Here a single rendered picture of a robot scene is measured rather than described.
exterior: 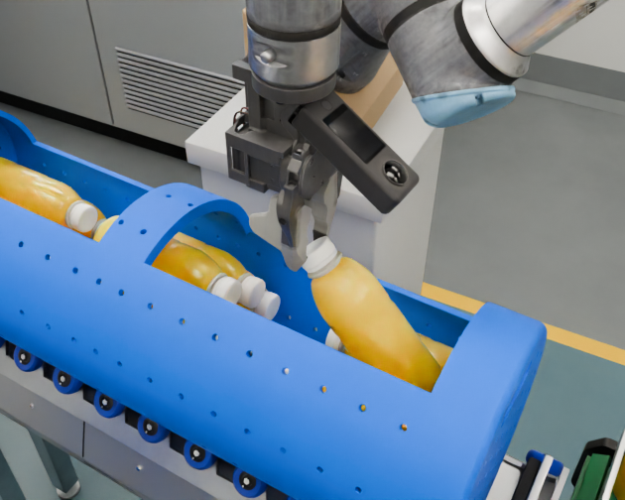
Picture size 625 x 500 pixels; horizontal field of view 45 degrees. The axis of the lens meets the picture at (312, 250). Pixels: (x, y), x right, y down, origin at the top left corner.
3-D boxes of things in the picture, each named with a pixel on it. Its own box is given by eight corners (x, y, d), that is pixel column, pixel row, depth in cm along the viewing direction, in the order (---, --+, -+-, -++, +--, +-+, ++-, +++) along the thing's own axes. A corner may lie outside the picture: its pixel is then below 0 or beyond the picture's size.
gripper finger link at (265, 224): (256, 252, 77) (262, 174, 72) (306, 273, 75) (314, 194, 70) (239, 266, 75) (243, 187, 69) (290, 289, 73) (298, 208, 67)
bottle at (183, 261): (87, 273, 95) (206, 330, 88) (82, 227, 91) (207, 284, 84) (126, 248, 100) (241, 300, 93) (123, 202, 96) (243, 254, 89)
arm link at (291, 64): (357, 12, 60) (306, 56, 55) (354, 62, 64) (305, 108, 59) (279, -10, 63) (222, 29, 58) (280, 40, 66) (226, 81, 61)
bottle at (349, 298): (425, 362, 84) (330, 233, 80) (458, 374, 78) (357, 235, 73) (380, 405, 83) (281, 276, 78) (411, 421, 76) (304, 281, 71)
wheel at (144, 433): (156, 399, 97) (147, 402, 96) (179, 424, 96) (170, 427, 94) (138, 424, 99) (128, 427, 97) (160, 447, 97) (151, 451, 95)
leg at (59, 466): (68, 475, 198) (1, 315, 156) (84, 486, 196) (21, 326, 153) (53, 493, 194) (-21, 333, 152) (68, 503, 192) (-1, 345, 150)
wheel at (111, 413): (112, 375, 100) (102, 378, 98) (133, 399, 99) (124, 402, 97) (95, 399, 101) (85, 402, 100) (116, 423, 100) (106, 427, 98)
